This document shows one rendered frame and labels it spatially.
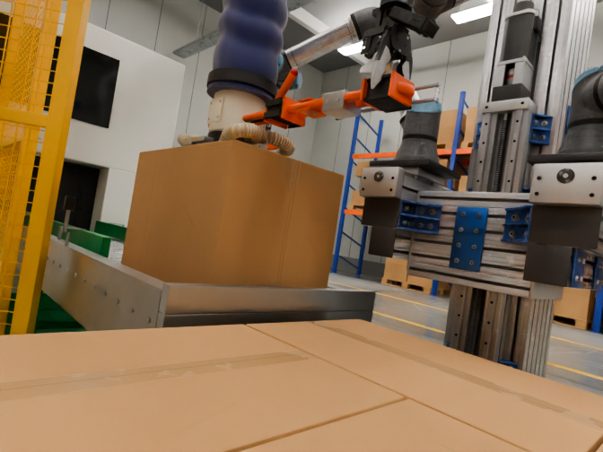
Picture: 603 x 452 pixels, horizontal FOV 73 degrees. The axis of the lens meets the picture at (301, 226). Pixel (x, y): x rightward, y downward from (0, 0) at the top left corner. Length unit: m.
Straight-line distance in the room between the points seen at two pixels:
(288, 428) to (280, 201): 0.70
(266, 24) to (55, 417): 1.18
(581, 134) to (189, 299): 1.00
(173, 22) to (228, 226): 10.45
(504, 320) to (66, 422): 1.18
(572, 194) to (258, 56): 0.92
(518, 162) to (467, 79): 9.73
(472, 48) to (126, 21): 8.02
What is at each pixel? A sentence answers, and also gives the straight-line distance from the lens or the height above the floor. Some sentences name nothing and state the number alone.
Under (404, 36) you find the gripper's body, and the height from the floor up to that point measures 1.20.
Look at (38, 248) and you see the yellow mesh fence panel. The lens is 1.55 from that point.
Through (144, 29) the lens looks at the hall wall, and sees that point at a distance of 10.94.
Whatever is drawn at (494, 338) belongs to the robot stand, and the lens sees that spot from 1.35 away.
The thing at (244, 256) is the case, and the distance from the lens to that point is 1.02.
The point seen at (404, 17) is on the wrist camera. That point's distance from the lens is 0.96.
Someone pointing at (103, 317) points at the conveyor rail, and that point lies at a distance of 1.17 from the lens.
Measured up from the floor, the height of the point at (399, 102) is 1.05.
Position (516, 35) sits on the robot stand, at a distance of 1.52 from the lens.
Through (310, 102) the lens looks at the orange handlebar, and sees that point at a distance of 1.06.
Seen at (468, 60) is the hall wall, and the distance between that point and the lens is 11.28.
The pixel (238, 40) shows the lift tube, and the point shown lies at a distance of 1.37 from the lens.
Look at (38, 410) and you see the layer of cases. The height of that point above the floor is 0.54.
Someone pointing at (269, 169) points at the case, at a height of 0.90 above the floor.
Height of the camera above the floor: 0.74
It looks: 2 degrees up
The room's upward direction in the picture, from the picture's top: 9 degrees clockwise
